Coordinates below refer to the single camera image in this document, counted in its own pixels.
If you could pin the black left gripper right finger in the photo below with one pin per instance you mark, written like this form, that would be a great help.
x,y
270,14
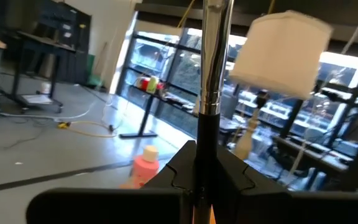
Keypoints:
x,y
275,208

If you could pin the black standing desk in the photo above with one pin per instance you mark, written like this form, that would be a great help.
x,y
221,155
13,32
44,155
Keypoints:
x,y
42,43

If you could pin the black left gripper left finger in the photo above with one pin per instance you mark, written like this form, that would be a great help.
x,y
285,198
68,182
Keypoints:
x,y
120,207

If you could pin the table lamp with cream shade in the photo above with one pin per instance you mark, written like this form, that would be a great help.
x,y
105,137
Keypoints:
x,y
280,53

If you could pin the dark storage cabinet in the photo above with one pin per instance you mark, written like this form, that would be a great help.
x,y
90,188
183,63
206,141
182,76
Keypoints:
x,y
73,31

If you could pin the black pedestal table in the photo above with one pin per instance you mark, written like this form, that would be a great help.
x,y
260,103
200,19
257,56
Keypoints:
x,y
145,115

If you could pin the large pink paint bottle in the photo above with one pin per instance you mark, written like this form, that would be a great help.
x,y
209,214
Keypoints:
x,y
145,169

